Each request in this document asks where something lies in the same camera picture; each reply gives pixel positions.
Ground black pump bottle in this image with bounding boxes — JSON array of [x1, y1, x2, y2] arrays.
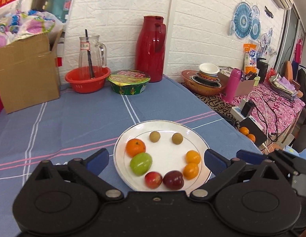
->
[[257, 58, 269, 77]]

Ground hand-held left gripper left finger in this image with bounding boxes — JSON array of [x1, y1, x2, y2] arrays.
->
[[31, 148, 124, 201]]

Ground white plate with blue rim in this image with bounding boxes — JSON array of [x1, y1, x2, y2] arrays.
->
[[113, 120, 213, 192]]

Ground floral cloth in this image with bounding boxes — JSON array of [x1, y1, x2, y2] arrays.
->
[[0, 9, 63, 47]]

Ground white bowl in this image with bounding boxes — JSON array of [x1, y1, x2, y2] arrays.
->
[[199, 63, 220, 77]]

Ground large orange with stem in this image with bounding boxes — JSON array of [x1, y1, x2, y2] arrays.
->
[[125, 139, 146, 158]]

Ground glass pitcher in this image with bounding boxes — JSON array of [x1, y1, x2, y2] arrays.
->
[[79, 35, 107, 79]]

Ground white power strip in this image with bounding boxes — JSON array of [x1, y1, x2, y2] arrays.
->
[[229, 105, 264, 129]]

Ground red thermos jug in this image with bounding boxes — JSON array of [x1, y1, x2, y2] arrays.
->
[[135, 15, 167, 83]]

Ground pink patterned tablecloth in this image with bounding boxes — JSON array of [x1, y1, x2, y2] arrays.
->
[[229, 79, 305, 144]]

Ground pink bottle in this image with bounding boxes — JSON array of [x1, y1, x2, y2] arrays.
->
[[226, 68, 242, 103]]

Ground brown cardboard box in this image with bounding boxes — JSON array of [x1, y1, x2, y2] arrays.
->
[[0, 30, 64, 114]]

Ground blue striped tablecloth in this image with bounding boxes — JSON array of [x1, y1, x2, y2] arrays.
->
[[0, 74, 264, 195]]

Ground green instant noodle bowl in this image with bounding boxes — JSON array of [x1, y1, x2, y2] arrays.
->
[[107, 70, 151, 96]]

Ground yellow-orange tangerine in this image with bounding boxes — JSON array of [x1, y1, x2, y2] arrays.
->
[[185, 150, 201, 165], [183, 163, 200, 180]]

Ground small cardboard box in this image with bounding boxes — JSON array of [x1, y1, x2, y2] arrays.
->
[[218, 67, 261, 98]]

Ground green apple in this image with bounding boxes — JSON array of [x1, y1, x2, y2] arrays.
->
[[130, 152, 153, 176]]

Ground orange and white package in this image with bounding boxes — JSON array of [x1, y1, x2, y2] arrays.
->
[[243, 43, 258, 74]]

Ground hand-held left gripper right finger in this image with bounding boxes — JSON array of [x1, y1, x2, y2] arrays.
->
[[190, 149, 286, 201]]

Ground small blue paper fan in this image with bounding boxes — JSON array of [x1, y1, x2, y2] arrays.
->
[[249, 17, 261, 40]]

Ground black power adapter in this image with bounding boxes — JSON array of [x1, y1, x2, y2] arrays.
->
[[240, 100, 255, 117]]

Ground basket of folded cloths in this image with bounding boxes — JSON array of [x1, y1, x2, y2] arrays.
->
[[269, 75, 298, 102]]

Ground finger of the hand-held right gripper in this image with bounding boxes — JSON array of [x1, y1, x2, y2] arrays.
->
[[236, 149, 306, 178]]

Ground stacked patterned bowls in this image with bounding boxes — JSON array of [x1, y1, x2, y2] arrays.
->
[[190, 72, 221, 88]]

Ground black box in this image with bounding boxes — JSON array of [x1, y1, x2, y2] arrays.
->
[[238, 117, 264, 147]]

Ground small red apple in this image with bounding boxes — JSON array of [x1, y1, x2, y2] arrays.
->
[[144, 171, 163, 189]]

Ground black chair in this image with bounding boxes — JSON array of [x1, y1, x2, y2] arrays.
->
[[297, 68, 306, 99]]

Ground black stirring stick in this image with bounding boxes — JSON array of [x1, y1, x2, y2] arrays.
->
[[85, 29, 95, 79]]

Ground wall picture poster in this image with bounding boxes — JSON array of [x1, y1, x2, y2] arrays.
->
[[29, 0, 75, 67]]

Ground brown plastic bowl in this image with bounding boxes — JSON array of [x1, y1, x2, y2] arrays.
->
[[181, 70, 226, 96]]

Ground red plastic basket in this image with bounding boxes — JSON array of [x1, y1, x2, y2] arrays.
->
[[65, 66, 111, 94]]

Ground dark red plum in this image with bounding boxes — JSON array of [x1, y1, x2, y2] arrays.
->
[[163, 170, 184, 190]]

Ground dark patterned cloth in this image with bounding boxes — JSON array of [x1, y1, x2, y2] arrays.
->
[[183, 81, 240, 126]]

